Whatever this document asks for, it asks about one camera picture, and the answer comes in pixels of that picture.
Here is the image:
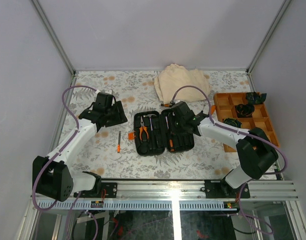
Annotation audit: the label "orange black needle-nose pliers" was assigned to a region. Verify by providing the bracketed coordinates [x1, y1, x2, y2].
[139, 116, 149, 142]

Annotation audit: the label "large black orange screwdriver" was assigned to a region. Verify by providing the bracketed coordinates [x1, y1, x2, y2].
[165, 116, 175, 152]

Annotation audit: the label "steel claw hammer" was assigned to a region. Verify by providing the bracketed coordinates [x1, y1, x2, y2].
[147, 113, 158, 131]

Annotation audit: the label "dark green tool case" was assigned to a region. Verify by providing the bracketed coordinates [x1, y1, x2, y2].
[129, 109, 195, 157]

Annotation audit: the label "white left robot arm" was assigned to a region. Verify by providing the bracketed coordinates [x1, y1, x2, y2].
[32, 92, 127, 202]

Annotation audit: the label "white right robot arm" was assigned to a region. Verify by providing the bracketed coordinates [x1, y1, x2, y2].
[172, 101, 279, 197]

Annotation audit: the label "orange utility knife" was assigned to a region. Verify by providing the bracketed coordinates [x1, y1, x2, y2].
[117, 131, 121, 153]

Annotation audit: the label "small precision screwdriver by bag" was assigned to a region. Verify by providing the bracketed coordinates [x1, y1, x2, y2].
[161, 103, 173, 108]

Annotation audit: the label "floral table mat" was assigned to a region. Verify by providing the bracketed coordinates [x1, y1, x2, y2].
[58, 71, 239, 180]

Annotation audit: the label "orange compartment tray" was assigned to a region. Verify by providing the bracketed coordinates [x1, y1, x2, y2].
[214, 92, 280, 147]

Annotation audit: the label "cream cloth bag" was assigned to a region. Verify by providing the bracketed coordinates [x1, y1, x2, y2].
[154, 63, 211, 104]

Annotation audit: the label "dark tape roll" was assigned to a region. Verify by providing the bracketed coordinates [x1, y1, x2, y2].
[246, 91, 267, 105]
[235, 104, 255, 118]
[223, 118, 242, 128]

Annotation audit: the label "dark tape roll top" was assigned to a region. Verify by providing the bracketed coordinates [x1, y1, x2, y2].
[246, 91, 267, 105]

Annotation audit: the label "orange handled long screwdriver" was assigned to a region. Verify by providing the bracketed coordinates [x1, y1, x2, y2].
[208, 105, 216, 117]

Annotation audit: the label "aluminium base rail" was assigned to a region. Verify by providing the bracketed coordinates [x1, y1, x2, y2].
[36, 180, 299, 211]

